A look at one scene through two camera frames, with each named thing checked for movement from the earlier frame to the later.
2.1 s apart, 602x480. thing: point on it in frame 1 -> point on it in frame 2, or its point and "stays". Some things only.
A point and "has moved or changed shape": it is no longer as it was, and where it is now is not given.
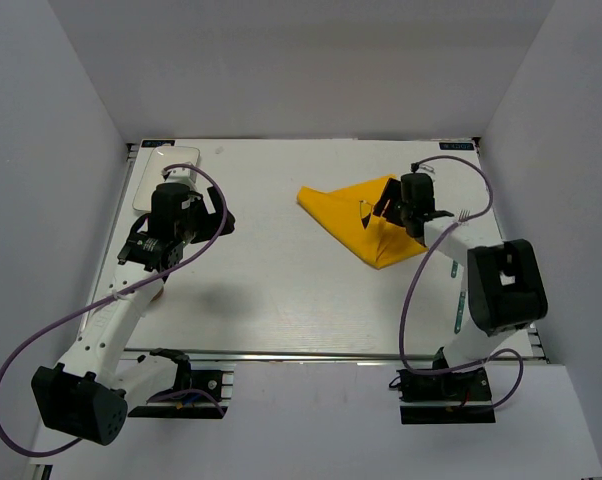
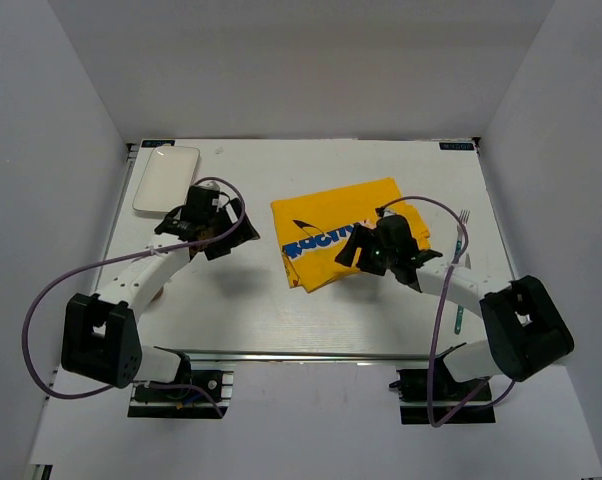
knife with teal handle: (462, 300) stays
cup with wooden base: (157, 294) stays
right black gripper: (393, 192) -> (360, 237)
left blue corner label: (156, 143) stays
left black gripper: (215, 219) -> (244, 233)
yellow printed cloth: (349, 213) has moved or changed shape
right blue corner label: (456, 146) stays
